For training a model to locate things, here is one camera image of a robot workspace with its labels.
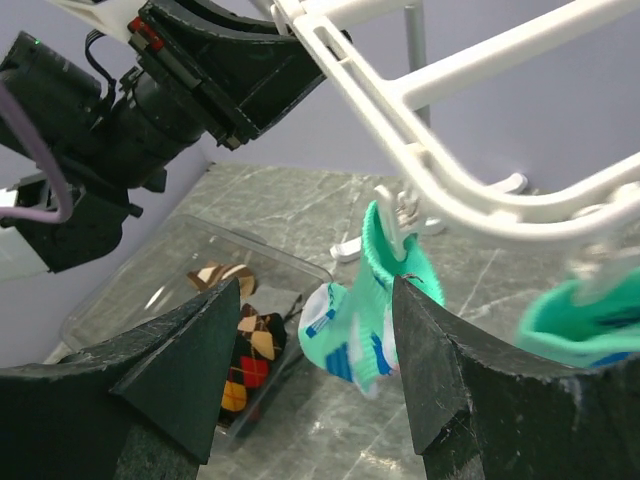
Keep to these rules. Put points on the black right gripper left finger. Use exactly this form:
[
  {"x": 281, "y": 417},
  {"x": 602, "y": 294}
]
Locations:
[{"x": 141, "y": 405}]

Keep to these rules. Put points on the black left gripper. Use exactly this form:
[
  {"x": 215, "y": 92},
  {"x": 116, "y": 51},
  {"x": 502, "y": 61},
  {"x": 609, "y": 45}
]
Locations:
[{"x": 245, "y": 78}]

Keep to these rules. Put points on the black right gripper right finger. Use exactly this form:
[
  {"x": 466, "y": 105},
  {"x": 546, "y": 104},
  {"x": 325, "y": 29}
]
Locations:
[{"x": 480, "y": 408}]

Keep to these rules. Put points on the white clip sock hanger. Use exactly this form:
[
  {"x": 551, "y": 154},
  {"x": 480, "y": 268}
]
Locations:
[{"x": 514, "y": 121}]

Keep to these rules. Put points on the teal patterned sock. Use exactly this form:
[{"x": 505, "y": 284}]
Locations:
[
  {"x": 349, "y": 332},
  {"x": 584, "y": 336}
]

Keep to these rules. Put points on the red black argyle sock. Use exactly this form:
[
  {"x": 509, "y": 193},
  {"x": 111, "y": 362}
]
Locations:
[{"x": 259, "y": 343}]

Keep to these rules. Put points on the white hanger clip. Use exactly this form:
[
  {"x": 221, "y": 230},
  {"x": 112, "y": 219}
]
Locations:
[
  {"x": 602, "y": 265},
  {"x": 400, "y": 217}
]

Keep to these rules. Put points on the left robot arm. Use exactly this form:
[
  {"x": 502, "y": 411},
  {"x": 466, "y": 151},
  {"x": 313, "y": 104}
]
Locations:
[{"x": 67, "y": 214}]

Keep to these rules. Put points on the brown white striped sock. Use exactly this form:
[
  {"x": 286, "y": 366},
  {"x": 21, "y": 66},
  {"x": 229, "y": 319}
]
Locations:
[{"x": 213, "y": 273}]

